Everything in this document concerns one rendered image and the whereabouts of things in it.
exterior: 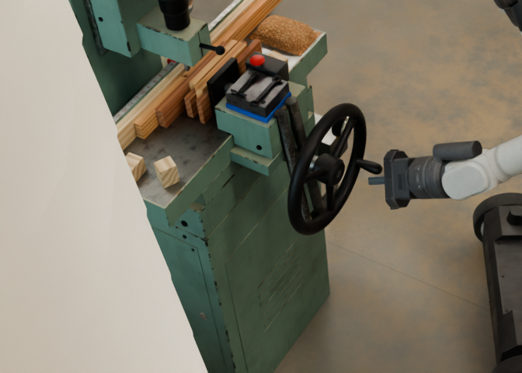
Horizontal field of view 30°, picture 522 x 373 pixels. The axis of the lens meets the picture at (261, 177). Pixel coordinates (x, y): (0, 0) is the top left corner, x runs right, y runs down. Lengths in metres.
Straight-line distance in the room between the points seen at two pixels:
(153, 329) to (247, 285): 2.16
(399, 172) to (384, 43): 1.61
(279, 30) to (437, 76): 1.36
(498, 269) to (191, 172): 1.02
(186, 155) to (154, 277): 1.81
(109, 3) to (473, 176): 0.79
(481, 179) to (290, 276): 0.80
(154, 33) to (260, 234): 0.55
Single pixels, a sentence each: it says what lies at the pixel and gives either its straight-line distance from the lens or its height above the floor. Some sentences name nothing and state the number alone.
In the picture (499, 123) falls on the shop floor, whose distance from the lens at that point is 3.30.
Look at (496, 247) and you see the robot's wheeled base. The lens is 2.69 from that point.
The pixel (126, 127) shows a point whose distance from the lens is 1.99.
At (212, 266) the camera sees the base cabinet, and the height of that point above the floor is 0.62.
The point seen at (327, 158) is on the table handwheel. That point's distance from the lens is 2.00.
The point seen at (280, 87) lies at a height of 1.00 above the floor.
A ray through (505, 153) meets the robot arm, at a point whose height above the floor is 0.96.
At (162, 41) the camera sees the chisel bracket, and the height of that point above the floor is 1.04.
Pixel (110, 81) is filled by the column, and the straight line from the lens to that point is 2.19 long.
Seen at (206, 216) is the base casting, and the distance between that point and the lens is 2.02.
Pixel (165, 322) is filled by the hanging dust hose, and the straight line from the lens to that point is 0.16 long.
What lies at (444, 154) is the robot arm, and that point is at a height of 0.89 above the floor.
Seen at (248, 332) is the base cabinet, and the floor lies 0.28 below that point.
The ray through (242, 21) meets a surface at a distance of 2.21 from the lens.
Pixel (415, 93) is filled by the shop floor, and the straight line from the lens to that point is 3.39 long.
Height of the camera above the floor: 2.27
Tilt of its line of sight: 46 degrees down
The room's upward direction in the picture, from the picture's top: 9 degrees counter-clockwise
